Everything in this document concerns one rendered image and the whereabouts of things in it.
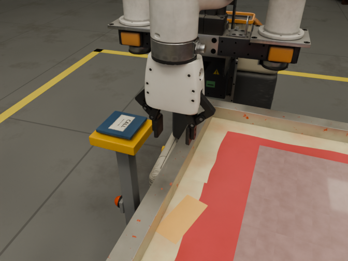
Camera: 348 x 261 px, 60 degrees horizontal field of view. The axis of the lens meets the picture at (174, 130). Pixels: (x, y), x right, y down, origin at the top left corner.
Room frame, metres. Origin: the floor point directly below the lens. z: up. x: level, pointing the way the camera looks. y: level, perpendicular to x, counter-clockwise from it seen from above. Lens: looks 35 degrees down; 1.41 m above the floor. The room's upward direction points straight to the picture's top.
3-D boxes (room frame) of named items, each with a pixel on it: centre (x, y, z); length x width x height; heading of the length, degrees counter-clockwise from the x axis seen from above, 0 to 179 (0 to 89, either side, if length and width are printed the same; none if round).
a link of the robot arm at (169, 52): (0.47, -0.01, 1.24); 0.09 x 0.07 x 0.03; 70
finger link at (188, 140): (0.46, -0.04, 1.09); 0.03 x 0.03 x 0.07; 70
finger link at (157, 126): (0.49, 0.04, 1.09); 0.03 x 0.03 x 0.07; 70
